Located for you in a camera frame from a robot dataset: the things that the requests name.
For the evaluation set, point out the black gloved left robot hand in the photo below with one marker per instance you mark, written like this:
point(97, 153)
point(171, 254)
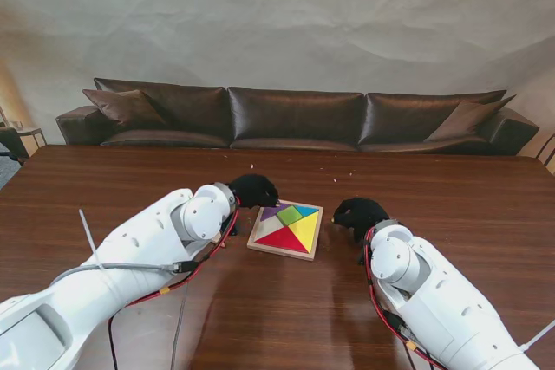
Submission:
point(253, 190)

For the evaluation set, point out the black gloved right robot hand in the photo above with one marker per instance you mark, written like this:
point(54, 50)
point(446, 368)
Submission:
point(362, 214)

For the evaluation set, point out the purple tangram triangle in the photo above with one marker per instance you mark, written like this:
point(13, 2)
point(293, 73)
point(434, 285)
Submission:
point(271, 212)

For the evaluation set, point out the green tangram square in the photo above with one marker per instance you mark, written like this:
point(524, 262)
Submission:
point(290, 215)

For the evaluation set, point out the square wooden tangram tray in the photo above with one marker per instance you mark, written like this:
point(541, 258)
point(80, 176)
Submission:
point(318, 231)

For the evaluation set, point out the blue tangram triangle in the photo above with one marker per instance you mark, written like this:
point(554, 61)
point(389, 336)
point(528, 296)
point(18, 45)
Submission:
point(308, 211)

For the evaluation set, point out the large yellow tangram triangle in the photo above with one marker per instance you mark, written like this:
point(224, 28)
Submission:
point(307, 233)

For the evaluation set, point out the large red tangram triangle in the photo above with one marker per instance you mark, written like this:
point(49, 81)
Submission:
point(284, 241)

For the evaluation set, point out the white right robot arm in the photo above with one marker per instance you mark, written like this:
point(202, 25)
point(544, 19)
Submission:
point(433, 300)

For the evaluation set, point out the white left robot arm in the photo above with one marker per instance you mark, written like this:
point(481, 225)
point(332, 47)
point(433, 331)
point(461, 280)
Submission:
point(130, 257)

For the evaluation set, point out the dark brown leather sofa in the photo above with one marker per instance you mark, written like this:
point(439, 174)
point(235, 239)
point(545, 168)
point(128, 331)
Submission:
point(295, 114)

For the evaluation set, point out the brown leather sofa pillow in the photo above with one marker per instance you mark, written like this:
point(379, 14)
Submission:
point(468, 121)
point(126, 110)

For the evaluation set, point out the small side table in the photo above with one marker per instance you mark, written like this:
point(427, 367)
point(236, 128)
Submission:
point(30, 131)

